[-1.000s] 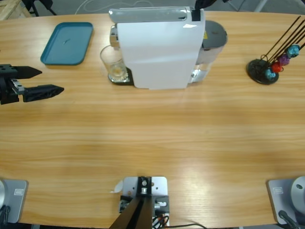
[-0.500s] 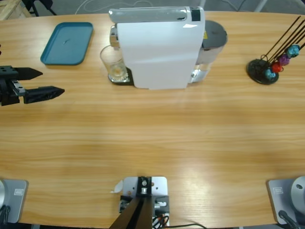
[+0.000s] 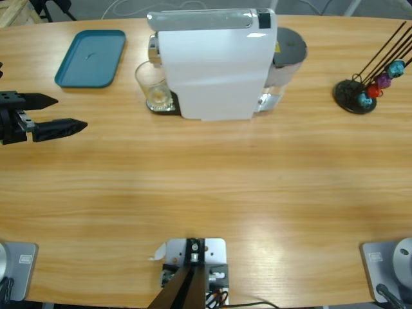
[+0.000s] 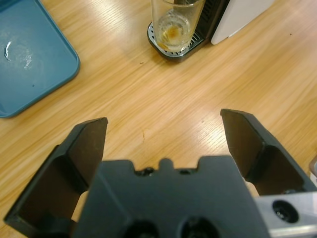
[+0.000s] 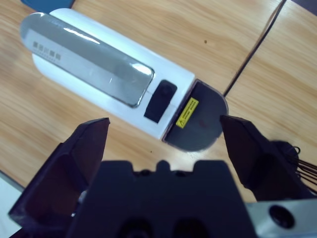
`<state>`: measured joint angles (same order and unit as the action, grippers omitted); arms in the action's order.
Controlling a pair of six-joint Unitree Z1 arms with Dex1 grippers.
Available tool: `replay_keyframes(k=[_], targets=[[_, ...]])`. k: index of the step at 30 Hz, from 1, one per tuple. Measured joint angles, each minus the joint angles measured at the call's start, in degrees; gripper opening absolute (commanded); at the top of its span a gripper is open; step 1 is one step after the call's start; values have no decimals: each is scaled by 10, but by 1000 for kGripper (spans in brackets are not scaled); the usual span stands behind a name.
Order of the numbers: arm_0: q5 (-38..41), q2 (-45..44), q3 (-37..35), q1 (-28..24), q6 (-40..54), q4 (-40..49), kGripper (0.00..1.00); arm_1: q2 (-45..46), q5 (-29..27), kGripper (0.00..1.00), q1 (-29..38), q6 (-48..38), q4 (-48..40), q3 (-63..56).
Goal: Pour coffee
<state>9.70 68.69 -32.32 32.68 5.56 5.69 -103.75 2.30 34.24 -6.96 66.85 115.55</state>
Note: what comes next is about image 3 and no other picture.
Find red coffee capsule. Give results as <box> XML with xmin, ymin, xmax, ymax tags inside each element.
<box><xmin>366</xmin><ymin>83</ymin><xmax>384</xmax><ymax>99</ymax></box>

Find clear water tank grey lid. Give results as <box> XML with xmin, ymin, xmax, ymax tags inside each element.
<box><xmin>254</xmin><ymin>27</ymin><xmax>308</xmax><ymax>113</ymax></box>

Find teal plastic tray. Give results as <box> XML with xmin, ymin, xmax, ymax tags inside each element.
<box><xmin>53</xmin><ymin>30</ymin><xmax>127</xmax><ymax>89</ymax></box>

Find teal coffee capsule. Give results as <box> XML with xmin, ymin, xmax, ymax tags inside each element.
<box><xmin>357</xmin><ymin>92</ymin><xmax>374</xmax><ymax>108</ymax></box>
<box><xmin>386</xmin><ymin>61</ymin><xmax>405</xmax><ymax>79</ymax></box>

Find black capsule holder with rods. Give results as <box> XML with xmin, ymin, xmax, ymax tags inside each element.
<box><xmin>333</xmin><ymin>21</ymin><xmax>412</xmax><ymax>115</ymax></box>

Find black base cable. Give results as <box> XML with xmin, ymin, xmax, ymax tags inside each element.
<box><xmin>0</xmin><ymin>276</ymin><xmax>15</xmax><ymax>303</ymax></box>
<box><xmin>375</xmin><ymin>283</ymin><xmax>405</xmax><ymax>309</ymax></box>

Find white paper tab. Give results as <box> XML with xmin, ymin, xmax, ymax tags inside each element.
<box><xmin>147</xmin><ymin>243</ymin><xmax>167</xmax><ymax>262</ymax></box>

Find clear glass cup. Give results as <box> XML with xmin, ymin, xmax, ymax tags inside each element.
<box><xmin>134</xmin><ymin>60</ymin><xmax>173</xmax><ymax>112</ymax></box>

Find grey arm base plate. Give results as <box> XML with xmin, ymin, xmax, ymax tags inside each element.
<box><xmin>0</xmin><ymin>241</ymin><xmax>39</xmax><ymax>302</ymax></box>
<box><xmin>359</xmin><ymin>237</ymin><xmax>412</xmax><ymax>303</ymax></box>

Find white mounting block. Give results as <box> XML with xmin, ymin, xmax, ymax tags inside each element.
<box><xmin>160</xmin><ymin>237</ymin><xmax>231</xmax><ymax>306</ymax></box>

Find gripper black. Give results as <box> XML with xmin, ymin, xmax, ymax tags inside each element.
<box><xmin>0</xmin><ymin>91</ymin><xmax>88</xmax><ymax>145</ymax></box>

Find black chair frame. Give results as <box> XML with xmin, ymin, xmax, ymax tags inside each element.
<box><xmin>30</xmin><ymin>0</ymin><xmax>78</xmax><ymax>23</ymax></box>

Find white floor cable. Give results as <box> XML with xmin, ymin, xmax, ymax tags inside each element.
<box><xmin>102</xmin><ymin>0</ymin><xmax>207</xmax><ymax>19</ymax></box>

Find black cable at table edge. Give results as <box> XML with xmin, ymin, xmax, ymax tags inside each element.
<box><xmin>225</xmin><ymin>301</ymin><xmax>281</xmax><ymax>309</ymax></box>

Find purple coffee capsule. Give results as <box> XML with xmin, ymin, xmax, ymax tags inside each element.
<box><xmin>376</xmin><ymin>72</ymin><xmax>393</xmax><ymax>88</ymax></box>

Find wooden crate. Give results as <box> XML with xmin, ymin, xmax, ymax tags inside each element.
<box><xmin>0</xmin><ymin>0</ymin><xmax>42</xmax><ymax>28</ymax></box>

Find orange and black wires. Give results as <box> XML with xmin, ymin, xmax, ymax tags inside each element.
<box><xmin>205</xmin><ymin>287</ymin><xmax>230</xmax><ymax>306</ymax></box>

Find dark camera post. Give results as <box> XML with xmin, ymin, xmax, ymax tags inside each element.
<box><xmin>147</xmin><ymin>238</ymin><xmax>207</xmax><ymax>309</ymax></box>

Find white capsule coffee machine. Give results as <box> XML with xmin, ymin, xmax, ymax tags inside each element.
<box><xmin>146</xmin><ymin>8</ymin><xmax>278</xmax><ymax>122</ymax></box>

